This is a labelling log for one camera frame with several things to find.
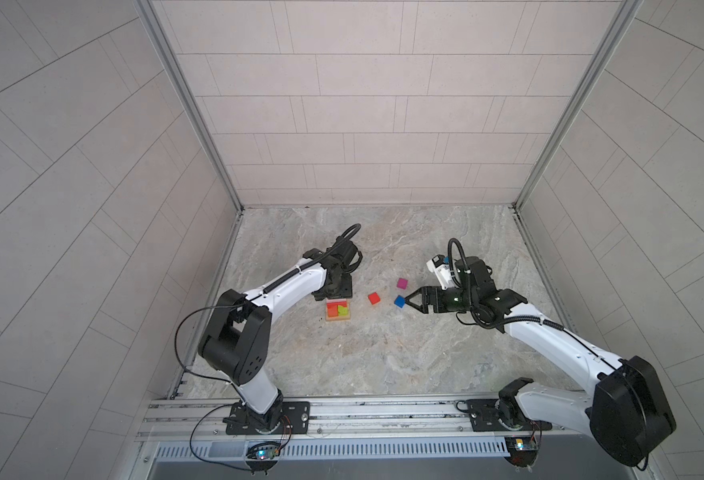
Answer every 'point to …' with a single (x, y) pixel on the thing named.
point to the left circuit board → (263, 451)
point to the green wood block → (343, 311)
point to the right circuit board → (521, 445)
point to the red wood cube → (374, 298)
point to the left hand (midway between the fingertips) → (347, 288)
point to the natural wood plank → (338, 317)
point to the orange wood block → (332, 310)
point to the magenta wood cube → (402, 283)
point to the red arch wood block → (338, 301)
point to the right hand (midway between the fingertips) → (415, 301)
